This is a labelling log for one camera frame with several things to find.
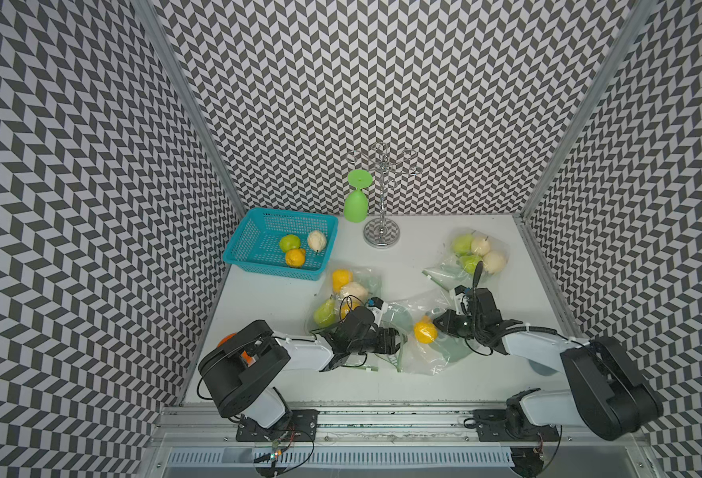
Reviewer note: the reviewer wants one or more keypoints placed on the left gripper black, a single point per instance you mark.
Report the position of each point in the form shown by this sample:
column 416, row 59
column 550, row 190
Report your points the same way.
column 388, row 341

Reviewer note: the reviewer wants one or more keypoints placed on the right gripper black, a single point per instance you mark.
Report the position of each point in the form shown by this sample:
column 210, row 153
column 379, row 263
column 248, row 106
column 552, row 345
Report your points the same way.
column 448, row 318

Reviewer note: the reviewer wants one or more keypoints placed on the yellow pear bag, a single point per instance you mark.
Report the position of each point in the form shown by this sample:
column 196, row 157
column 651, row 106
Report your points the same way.
column 346, row 308
column 425, row 332
column 295, row 258
column 340, row 278

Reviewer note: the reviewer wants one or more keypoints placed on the zip-top bag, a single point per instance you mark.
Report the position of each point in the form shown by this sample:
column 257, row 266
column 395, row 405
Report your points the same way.
column 416, row 358
column 370, row 278
column 448, row 273

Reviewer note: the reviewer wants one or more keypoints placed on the cream pear bag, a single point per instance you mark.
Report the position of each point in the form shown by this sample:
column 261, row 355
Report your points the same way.
column 355, row 290
column 494, row 262
column 317, row 241
column 481, row 246

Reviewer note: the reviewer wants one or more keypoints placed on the green pear bag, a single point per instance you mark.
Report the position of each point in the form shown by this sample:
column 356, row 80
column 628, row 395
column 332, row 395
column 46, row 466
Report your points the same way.
column 463, row 245
column 325, row 315
column 289, row 242
column 469, row 263

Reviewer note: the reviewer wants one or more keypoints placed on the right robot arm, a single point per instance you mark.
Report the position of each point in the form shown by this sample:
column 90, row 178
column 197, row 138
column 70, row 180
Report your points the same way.
column 607, row 393

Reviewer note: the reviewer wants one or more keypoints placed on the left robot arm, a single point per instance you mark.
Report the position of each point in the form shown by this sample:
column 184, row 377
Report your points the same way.
column 239, row 374

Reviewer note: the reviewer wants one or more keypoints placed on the grey-blue cup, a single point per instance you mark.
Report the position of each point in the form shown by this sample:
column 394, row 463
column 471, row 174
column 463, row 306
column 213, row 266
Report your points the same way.
column 542, row 369

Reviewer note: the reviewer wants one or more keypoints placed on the green plastic wine glass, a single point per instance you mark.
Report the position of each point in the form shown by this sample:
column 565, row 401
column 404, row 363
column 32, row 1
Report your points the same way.
column 356, row 203

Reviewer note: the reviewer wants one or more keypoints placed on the orange bowl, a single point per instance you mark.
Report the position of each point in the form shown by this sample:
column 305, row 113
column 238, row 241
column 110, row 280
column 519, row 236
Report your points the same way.
column 226, row 339

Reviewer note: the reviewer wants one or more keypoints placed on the teal plastic basket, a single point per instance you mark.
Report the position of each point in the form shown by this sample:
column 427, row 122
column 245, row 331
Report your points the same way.
column 255, row 245

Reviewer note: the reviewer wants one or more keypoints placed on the chrome glass holder stand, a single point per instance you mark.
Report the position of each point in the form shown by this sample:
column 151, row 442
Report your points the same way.
column 388, row 166

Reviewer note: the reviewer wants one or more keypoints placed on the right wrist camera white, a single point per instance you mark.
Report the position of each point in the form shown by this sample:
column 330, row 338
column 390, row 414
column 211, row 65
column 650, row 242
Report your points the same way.
column 462, row 299

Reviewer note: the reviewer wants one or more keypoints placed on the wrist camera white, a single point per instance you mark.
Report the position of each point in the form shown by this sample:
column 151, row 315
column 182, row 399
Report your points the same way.
column 376, row 305
column 462, row 299

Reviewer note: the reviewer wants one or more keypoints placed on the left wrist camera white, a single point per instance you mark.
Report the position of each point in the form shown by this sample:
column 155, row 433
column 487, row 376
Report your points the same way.
column 376, row 305

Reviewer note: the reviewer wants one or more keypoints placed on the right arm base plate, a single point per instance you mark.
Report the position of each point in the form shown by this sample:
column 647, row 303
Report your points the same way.
column 494, row 425

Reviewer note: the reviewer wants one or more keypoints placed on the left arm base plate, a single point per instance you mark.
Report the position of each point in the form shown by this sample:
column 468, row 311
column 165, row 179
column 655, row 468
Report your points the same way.
column 299, row 425

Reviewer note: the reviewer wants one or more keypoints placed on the aluminium front rail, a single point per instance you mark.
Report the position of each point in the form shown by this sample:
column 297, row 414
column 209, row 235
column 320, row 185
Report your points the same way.
column 376, row 423

